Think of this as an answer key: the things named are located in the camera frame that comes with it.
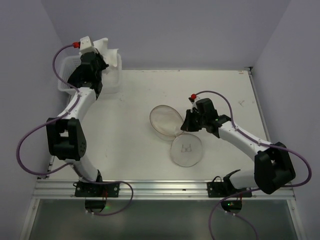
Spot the white mesh laundry bag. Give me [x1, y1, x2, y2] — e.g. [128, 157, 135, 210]
[149, 105, 203, 168]

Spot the white bra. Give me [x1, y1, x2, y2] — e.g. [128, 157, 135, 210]
[93, 37, 119, 68]

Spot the black bra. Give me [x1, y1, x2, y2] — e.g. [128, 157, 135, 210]
[67, 69, 79, 86]

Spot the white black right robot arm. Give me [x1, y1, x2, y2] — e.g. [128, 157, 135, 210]
[180, 94, 296, 195]

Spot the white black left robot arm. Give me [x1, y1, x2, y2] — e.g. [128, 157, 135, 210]
[46, 51, 109, 184]

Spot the white plastic basket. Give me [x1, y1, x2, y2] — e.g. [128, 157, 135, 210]
[59, 53, 122, 95]

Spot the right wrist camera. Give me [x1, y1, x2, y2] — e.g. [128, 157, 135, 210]
[188, 93, 200, 104]

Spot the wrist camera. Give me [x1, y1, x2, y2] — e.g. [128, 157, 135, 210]
[188, 93, 200, 104]
[71, 36, 97, 55]

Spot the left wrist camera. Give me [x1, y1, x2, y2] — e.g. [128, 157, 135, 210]
[71, 36, 97, 55]

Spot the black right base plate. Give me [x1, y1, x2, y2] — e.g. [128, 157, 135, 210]
[206, 169, 257, 198]

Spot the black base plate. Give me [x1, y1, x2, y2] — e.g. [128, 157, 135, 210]
[206, 169, 257, 198]
[73, 181, 120, 198]

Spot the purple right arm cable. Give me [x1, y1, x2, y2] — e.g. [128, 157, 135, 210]
[197, 90, 313, 240]

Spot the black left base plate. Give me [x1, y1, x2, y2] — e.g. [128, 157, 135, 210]
[73, 181, 120, 198]

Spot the aluminium mounting rail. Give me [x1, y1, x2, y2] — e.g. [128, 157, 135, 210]
[32, 179, 295, 201]

